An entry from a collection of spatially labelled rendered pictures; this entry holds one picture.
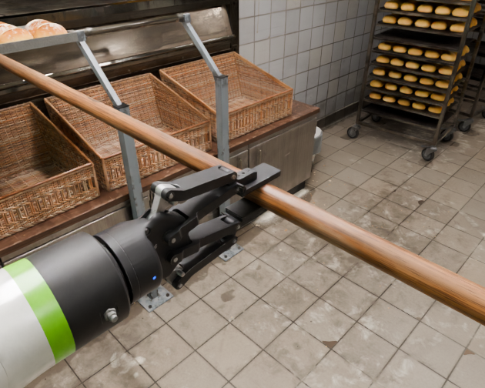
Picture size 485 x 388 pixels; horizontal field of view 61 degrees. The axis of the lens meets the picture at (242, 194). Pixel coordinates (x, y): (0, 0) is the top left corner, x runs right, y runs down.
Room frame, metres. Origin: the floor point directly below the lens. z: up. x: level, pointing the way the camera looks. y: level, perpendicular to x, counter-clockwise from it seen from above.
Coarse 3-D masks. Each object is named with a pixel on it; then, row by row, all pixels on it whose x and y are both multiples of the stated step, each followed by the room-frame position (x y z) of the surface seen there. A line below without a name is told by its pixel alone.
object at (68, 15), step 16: (144, 0) 2.18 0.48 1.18; (160, 0) 2.22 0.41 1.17; (176, 0) 2.29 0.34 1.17; (192, 0) 2.37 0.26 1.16; (208, 0) 2.44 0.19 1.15; (16, 16) 1.74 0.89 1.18; (32, 16) 1.77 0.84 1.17; (48, 16) 1.82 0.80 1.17; (64, 16) 1.86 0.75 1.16; (80, 16) 1.91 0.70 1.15; (96, 16) 1.97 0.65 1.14
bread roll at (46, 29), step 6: (42, 24) 1.31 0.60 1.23; (48, 24) 1.31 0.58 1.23; (54, 24) 1.32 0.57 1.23; (36, 30) 1.28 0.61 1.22; (42, 30) 1.28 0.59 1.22; (48, 30) 1.29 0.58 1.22; (54, 30) 1.30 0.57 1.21; (60, 30) 1.31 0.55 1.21; (36, 36) 1.28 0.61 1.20; (42, 36) 1.28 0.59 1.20
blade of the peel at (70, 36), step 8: (72, 32) 1.33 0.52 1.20; (24, 40) 1.22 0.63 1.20; (32, 40) 1.24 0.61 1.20; (40, 40) 1.26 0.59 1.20; (48, 40) 1.27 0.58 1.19; (56, 40) 1.29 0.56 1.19; (64, 40) 1.31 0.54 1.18; (72, 40) 1.32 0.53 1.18; (0, 48) 1.17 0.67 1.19; (8, 48) 1.19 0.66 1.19; (16, 48) 1.20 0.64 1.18; (24, 48) 1.22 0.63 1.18; (32, 48) 1.24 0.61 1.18
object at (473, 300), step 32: (0, 64) 1.00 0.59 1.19; (64, 96) 0.77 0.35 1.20; (128, 128) 0.61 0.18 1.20; (192, 160) 0.50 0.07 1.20; (256, 192) 0.42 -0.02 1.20; (288, 192) 0.41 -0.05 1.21; (320, 224) 0.35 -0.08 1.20; (352, 224) 0.35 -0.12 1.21; (384, 256) 0.30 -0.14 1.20; (416, 256) 0.29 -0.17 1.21; (416, 288) 0.27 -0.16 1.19; (448, 288) 0.26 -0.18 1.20; (480, 288) 0.25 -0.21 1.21; (480, 320) 0.23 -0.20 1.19
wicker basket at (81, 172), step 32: (0, 128) 1.56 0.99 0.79; (32, 128) 1.63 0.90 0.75; (0, 160) 1.50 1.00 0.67; (32, 160) 1.58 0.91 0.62; (64, 160) 1.52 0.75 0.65; (0, 192) 1.37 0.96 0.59; (32, 192) 1.19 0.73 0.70; (64, 192) 1.37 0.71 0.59; (96, 192) 1.35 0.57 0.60; (0, 224) 1.10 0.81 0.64; (32, 224) 1.16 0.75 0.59
